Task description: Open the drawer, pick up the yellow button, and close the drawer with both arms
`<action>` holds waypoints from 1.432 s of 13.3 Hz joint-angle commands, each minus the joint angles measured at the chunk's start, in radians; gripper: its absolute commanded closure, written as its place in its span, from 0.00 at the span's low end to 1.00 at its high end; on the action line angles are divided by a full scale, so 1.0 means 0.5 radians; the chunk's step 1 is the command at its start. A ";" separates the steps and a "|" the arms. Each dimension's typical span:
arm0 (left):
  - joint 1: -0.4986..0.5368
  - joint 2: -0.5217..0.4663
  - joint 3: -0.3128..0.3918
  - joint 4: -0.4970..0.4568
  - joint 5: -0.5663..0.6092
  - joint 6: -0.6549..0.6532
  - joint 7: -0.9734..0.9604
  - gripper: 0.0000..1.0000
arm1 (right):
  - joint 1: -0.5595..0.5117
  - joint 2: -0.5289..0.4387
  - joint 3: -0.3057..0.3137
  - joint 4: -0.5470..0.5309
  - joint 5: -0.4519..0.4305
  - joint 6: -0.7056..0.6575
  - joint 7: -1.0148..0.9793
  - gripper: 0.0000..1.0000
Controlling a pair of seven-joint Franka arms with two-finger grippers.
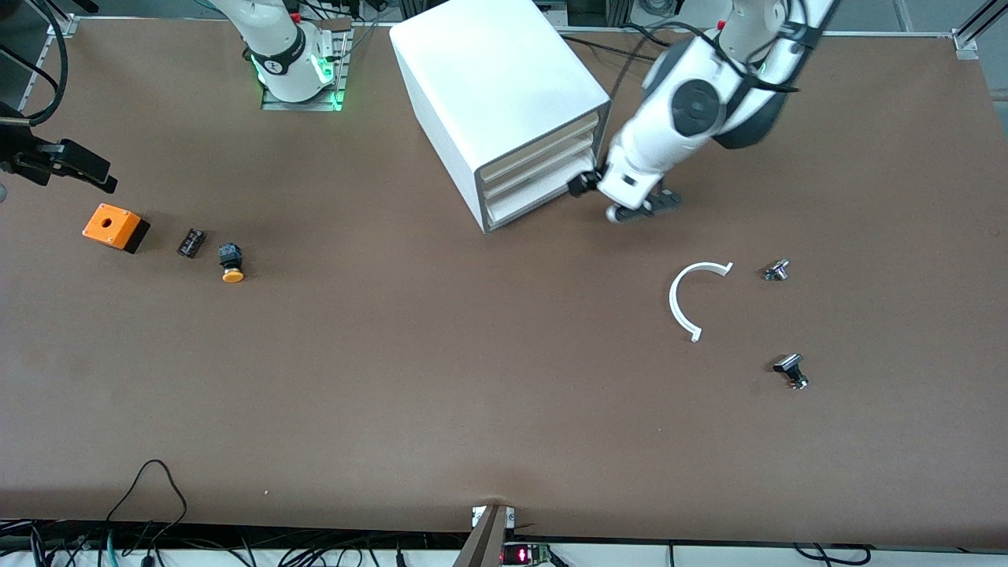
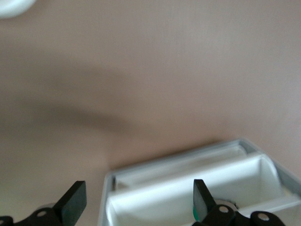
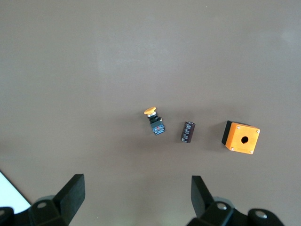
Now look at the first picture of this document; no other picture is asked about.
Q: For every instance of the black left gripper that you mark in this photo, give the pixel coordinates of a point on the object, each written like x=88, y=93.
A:
x=583, y=186

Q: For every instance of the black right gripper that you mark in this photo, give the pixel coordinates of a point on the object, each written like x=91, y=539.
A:
x=17, y=151

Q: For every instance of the white plastic drawer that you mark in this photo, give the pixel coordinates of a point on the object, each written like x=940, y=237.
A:
x=528, y=185
x=535, y=157
x=535, y=203

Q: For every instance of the orange push button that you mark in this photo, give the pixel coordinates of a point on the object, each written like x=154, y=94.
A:
x=232, y=275

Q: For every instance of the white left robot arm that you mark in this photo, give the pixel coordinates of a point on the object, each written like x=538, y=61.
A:
x=685, y=110

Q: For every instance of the white drawer cabinet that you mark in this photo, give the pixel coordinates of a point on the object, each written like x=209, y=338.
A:
x=488, y=71

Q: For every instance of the orange box with black base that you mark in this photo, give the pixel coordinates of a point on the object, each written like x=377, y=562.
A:
x=110, y=222

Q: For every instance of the small black terminal block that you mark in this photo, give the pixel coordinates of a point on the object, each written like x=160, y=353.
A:
x=191, y=242

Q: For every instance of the upper small metal knob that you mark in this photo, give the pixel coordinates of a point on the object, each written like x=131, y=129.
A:
x=776, y=272

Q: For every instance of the device with red display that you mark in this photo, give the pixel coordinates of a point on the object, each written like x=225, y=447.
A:
x=524, y=556

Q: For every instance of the aluminium table edge rail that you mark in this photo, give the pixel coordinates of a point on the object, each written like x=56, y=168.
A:
x=61, y=26

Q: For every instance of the white semicircular bracket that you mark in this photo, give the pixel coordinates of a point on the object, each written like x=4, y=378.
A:
x=673, y=303

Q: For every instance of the black switch with grey cap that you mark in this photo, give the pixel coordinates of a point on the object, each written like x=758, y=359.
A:
x=790, y=366

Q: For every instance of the white clamp bracket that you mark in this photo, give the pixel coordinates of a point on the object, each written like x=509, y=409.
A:
x=476, y=516

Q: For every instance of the grey metal stand post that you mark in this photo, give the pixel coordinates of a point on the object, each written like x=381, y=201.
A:
x=484, y=543

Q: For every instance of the aluminium frame corner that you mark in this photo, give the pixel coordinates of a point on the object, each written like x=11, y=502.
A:
x=965, y=41

